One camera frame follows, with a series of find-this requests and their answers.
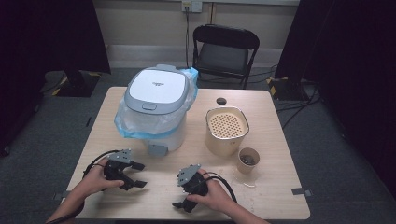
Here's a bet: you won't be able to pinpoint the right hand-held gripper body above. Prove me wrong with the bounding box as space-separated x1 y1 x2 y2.
177 163 209 203

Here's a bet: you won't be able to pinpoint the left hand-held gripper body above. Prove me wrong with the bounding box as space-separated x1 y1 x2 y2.
103 148 134 182

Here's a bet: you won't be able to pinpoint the cream bucket with perforated strainer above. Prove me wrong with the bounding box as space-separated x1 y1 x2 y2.
204 105 250 158

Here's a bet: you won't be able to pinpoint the brown paper cup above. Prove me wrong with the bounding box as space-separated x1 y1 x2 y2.
236 147 262 175

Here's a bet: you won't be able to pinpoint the white trash can grey lid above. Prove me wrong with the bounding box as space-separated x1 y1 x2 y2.
123 63 191 157

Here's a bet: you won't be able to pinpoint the person's right hand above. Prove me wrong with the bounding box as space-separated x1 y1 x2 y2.
186 168 238 216

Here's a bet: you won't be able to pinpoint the person's left hand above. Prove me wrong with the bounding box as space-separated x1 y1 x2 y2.
81 157 125 200

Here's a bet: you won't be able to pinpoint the clear blue-rimmed trash bag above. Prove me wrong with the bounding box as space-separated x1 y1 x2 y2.
113 66 199 140

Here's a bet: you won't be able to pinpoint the spilled liquid drops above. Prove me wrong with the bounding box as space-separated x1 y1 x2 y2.
232 169 260 189

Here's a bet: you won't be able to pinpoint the dark leftover dregs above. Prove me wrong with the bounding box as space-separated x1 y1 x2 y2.
241 154 256 166

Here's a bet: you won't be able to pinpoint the grey tape piece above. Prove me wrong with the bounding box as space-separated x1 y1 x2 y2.
290 187 314 198
51 190 69 201

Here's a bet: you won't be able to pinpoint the black stand base striped tape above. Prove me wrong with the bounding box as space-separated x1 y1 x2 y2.
50 69 103 98
266 76 311 102

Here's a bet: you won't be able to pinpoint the black folding chair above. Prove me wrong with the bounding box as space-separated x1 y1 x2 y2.
191 23 262 90

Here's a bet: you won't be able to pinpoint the black curtain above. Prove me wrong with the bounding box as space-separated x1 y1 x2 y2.
0 0 112 157
275 0 396 194

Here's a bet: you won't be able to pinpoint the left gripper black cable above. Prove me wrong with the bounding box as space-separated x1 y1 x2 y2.
46 149 121 224

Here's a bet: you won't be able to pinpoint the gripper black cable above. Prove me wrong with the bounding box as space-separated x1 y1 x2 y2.
199 171 238 203
46 149 121 224

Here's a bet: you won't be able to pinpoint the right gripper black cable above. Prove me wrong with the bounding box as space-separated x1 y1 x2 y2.
199 171 238 203

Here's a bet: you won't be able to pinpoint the black floor cables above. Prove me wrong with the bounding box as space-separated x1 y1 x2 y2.
248 63 322 131

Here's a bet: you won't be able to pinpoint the black power cord on wall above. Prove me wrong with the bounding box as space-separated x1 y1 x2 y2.
184 6 191 68

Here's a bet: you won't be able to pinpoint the white wall outlet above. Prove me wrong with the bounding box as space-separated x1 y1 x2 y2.
181 0 204 14

